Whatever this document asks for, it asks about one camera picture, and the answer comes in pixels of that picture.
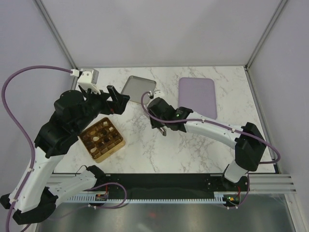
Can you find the aluminium frame post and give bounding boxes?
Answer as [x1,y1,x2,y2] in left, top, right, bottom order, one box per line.
[33,0,80,73]
[244,0,289,72]

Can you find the lilac plastic tray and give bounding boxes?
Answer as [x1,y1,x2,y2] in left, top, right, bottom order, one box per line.
[178,77,217,119]

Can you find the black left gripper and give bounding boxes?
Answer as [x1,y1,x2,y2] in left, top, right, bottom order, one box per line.
[74,85,130,133]

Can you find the silver tin lid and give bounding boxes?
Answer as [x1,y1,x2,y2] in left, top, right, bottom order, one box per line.
[121,75,156,103]

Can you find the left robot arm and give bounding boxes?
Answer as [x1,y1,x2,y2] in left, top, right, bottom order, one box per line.
[0,86,130,225]

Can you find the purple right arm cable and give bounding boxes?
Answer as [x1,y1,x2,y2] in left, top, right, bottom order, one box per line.
[140,91,281,165]

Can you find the left aluminium frame post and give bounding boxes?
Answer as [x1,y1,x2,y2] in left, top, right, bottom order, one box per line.
[33,0,80,73]

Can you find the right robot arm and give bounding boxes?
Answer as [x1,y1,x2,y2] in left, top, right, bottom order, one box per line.
[147,97,266,191]

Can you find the metal tongs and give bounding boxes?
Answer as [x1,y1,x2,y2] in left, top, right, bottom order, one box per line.
[158,127,167,136]

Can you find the white slotted cable duct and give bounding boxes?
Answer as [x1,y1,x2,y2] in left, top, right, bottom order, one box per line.
[64,192,240,204]

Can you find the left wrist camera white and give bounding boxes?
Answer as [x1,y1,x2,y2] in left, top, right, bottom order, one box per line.
[77,68,100,94]

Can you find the right aluminium frame post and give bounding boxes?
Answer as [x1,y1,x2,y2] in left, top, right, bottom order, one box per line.
[244,0,289,72]

